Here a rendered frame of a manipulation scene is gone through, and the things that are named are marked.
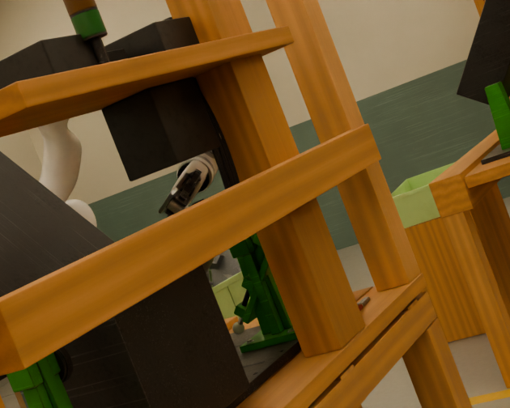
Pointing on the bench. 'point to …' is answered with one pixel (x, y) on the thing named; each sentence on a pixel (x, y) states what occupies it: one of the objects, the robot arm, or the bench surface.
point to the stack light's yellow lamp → (78, 6)
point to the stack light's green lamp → (89, 24)
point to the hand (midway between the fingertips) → (177, 205)
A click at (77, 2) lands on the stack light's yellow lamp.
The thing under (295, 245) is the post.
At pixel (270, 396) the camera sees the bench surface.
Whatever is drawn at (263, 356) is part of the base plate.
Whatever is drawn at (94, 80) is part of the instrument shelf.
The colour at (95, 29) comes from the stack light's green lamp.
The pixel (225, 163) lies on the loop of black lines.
